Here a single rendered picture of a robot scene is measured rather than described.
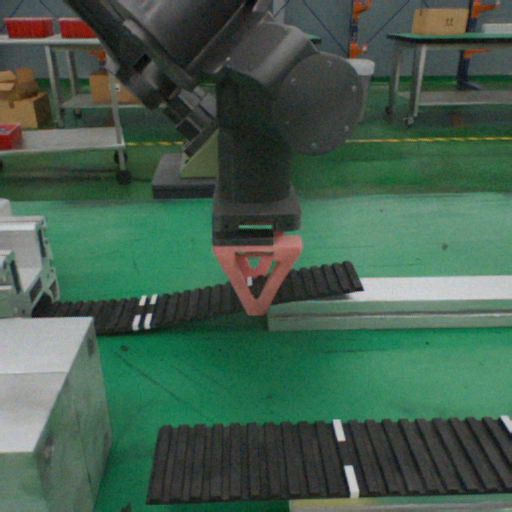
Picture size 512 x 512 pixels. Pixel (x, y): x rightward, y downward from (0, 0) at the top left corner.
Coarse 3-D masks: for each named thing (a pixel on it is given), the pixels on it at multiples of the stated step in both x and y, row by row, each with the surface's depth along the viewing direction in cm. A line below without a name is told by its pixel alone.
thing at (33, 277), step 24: (0, 240) 45; (24, 240) 45; (48, 240) 48; (0, 264) 38; (24, 264) 46; (48, 264) 47; (0, 288) 40; (24, 288) 43; (48, 288) 47; (0, 312) 40; (24, 312) 42
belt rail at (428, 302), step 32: (384, 288) 46; (416, 288) 46; (448, 288) 46; (480, 288) 46; (288, 320) 44; (320, 320) 45; (352, 320) 45; (384, 320) 45; (416, 320) 45; (448, 320) 45; (480, 320) 45
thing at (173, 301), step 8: (168, 296) 48; (176, 296) 47; (160, 304) 46; (168, 304) 46; (176, 304) 46; (160, 312) 45; (168, 312) 45; (176, 312) 45; (160, 320) 44; (168, 320) 43; (176, 320) 44
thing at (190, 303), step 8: (200, 288) 48; (184, 296) 47; (192, 296) 47; (200, 296) 47; (184, 304) 45; (192, 304) 45; (200, 304) 45; (184, 312) 44; (192, 312) 44; (184, 320) 43; (192, 320) 43
